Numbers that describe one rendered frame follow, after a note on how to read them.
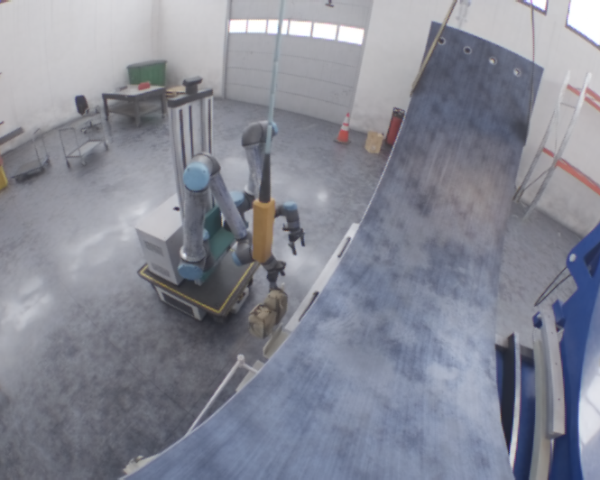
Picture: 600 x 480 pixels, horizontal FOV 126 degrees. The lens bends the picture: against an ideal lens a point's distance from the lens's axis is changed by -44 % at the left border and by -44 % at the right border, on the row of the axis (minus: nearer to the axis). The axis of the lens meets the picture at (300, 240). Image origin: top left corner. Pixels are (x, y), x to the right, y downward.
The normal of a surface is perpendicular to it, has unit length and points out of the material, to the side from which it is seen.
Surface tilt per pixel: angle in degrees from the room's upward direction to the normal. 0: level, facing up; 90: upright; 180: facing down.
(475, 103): 65
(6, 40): 90
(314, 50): 90
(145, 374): 0
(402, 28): 90
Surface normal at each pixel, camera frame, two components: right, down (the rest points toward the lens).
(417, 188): -0.16, -0.30
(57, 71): 0.88, 0.39
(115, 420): 0.12, -0.75
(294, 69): -0.46, 0.54
